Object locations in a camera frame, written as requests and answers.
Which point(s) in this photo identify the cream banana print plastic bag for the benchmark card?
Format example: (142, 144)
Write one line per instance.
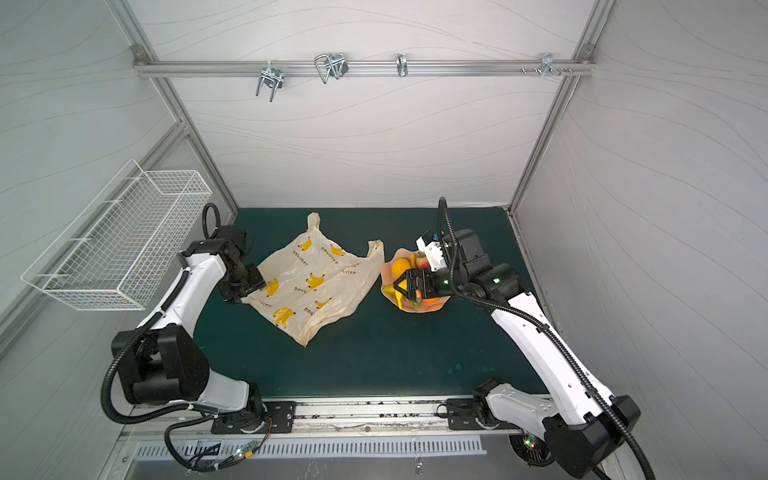
(313, 282)

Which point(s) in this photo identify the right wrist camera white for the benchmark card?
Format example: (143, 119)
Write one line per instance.
(429, 244)

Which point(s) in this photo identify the aluminium crossbar rail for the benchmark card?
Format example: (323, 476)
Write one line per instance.
(357, 68)

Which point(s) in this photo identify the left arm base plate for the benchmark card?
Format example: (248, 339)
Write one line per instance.
(273, 416)

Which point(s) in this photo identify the metal hook clamp left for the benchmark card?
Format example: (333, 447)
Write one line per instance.
(271, 80)

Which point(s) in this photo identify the pink wavy fruit plate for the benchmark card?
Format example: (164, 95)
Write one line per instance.
(387, 279)

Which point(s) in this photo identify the yellow banana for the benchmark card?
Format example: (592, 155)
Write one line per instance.
(398, 292)

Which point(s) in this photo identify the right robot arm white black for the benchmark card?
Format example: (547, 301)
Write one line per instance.
(580, 422)

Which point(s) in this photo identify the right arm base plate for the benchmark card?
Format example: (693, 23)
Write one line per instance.
(467, 414)

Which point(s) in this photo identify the white wire basket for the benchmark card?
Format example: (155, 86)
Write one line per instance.
(115, 253)

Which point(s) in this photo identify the metal hook clamp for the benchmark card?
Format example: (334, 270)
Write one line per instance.
(271, 80)
(331, 65)

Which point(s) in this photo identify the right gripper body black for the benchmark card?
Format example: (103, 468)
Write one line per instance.
(424, 284)

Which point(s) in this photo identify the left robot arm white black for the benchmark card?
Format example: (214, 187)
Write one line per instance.
(158, 368)

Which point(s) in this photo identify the metal ring clamp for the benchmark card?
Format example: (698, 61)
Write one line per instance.
(401, 65)

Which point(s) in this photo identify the metal bracket clamp right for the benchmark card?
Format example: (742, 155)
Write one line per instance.
(547, 68)

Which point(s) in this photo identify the red apple left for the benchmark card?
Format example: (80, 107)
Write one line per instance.
(421, 261)

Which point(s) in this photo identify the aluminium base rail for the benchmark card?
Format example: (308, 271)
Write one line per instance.
(316, 417)

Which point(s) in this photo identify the green table mat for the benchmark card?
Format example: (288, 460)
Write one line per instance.
(378, 350)

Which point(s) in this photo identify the metal hook clamp middle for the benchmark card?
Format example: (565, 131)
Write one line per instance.
(331, 65)

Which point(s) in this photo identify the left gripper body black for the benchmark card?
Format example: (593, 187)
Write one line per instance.
(245, 285)

